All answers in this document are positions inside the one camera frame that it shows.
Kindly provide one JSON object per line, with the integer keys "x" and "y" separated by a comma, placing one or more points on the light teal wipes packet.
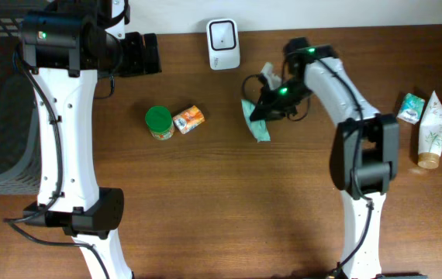
{"x": 257, "y": 128}

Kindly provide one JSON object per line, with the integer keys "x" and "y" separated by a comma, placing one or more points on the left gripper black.
{"x": 138, "y": 62}

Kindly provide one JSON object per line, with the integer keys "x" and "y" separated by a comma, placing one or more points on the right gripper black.
{"x": 267, "y": 108}

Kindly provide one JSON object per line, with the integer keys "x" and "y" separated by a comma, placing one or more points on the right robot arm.
{"x": 365, "y": 154}

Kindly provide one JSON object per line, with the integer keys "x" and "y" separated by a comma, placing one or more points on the white barcode scanner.
{"x": 223, "y": 44}

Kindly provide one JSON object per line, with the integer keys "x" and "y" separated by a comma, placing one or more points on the dark grey plastic basket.
{"x": 20, "y": 159}

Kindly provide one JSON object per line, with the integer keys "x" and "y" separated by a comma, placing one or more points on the white Pantene tube gold cap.
{"x": 430, "y": 135}

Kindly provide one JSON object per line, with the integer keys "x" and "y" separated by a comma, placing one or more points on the orange small tissue pack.
{"x": 188, "y": 119}

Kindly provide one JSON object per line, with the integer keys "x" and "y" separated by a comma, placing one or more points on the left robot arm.
{"x": 64, "y": 50}

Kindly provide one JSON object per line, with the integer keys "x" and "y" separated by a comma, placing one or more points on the green round lid jar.
{"x": 160, "y": 122}

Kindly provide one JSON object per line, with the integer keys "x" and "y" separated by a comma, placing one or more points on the small teal tissue pack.
{"x": 411, "y": 108}

